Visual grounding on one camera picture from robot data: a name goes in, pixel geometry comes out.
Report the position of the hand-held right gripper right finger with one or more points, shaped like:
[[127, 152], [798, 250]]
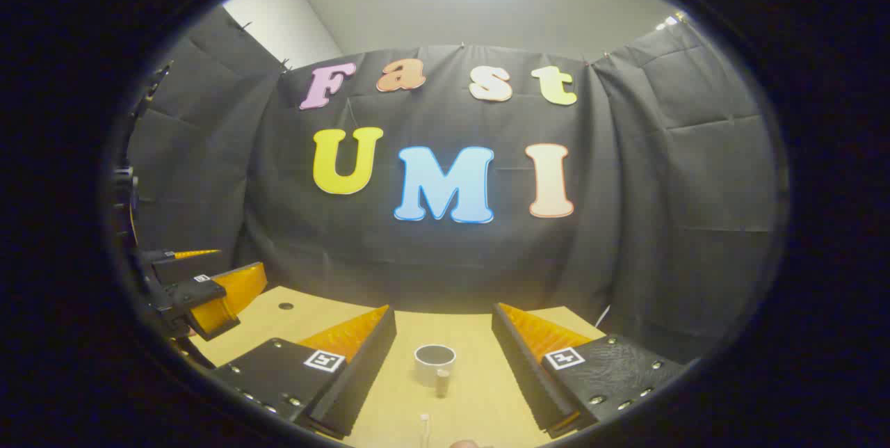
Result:
[[521, 364]]

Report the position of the white cup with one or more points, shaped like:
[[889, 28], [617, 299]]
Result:
[[432, 371]]

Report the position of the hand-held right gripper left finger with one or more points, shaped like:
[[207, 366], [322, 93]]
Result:
[[361, 364]]

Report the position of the light wooden desktop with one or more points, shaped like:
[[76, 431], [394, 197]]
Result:
[[480, 392]]

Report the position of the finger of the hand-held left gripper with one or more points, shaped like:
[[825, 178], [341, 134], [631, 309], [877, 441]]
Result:
[[184, 268], [188, 293]]

